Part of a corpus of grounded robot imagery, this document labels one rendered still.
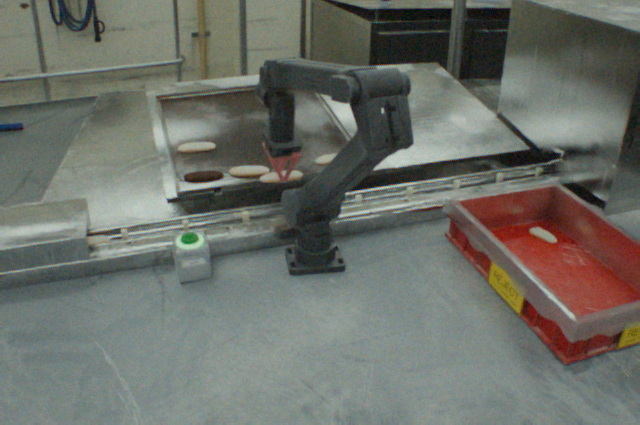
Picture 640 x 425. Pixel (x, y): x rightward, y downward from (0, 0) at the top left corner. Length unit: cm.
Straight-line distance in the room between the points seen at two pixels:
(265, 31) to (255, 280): 373
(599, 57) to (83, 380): 137
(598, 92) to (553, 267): 49
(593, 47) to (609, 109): 17
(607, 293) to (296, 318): 65
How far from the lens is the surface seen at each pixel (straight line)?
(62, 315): 121
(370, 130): 88
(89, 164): 182
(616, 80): 156
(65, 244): 125
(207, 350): 106
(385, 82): 90
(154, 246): 128
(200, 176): 146
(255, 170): 148
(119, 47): 498
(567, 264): 138
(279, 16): 482
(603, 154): 161
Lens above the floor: 153
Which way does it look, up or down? 27 degrees down
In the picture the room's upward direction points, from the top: 1 degrees clockwise
